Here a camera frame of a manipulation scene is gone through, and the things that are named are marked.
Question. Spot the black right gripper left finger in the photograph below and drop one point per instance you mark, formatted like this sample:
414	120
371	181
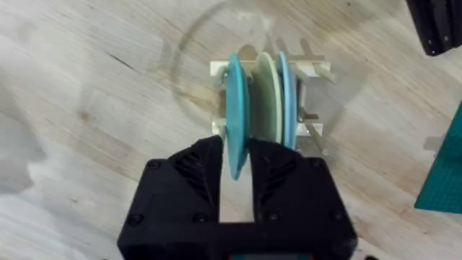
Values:
180	195

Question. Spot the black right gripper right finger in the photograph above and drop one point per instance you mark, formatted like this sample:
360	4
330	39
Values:
296	195

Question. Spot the teal plate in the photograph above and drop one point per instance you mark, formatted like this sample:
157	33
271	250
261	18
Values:
236	108

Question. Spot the small white peg rack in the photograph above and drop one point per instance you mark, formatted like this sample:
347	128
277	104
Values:
310	68

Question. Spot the light blue plate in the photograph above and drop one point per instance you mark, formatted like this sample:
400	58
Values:
288	101

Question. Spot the pale green plate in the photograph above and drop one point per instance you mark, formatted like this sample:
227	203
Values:
268	97

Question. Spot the green board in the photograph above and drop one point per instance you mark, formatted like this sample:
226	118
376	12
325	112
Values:
443	177

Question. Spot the black box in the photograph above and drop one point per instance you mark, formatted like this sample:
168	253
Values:
435	23

